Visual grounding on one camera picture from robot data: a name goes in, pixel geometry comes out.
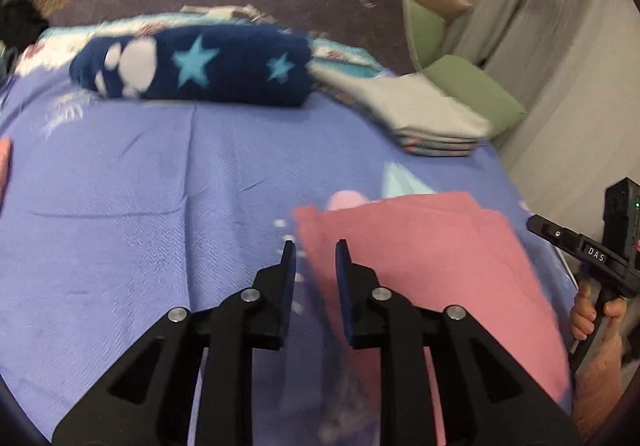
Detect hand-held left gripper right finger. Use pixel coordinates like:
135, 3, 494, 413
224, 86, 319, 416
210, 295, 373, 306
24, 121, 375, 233
334, 239, 583, 446

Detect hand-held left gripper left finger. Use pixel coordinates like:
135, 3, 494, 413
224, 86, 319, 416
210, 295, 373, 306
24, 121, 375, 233
51, 241, 298, 446

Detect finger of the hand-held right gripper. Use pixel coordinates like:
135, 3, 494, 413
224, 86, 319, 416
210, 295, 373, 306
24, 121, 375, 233
526, 214, 583, 254

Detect pink cloth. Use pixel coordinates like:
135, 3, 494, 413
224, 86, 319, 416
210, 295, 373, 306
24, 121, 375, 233
292, 192, 573, 446

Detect person's right forearm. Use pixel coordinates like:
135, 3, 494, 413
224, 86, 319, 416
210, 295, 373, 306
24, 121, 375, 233
572, 331, 626, 437

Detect person's right hand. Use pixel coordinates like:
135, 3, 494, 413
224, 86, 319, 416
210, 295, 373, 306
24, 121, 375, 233
570, 283, 628, 342

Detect grey curtain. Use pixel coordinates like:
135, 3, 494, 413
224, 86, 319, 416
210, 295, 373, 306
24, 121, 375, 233
440, 0, 640, 227

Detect lavender printed bedsheet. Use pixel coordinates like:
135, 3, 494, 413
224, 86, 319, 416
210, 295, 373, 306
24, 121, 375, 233
0, 13, 576, 442

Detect white folded cloth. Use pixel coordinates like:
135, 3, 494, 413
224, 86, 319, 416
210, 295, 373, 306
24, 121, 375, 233
310, 73, 493, 157

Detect navy star-print rolled blanket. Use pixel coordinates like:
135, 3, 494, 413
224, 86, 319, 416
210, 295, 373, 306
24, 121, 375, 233
68, 24, 315, 109

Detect small green pillow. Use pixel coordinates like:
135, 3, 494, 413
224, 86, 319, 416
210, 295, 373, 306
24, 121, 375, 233
407, 0, 446, 69

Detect coral folded cloth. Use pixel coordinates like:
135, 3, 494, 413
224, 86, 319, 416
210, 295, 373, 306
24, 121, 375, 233
0, 137, 13, 211

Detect black clothing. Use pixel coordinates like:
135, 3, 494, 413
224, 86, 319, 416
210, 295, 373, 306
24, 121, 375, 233
0, 0, 48, 49

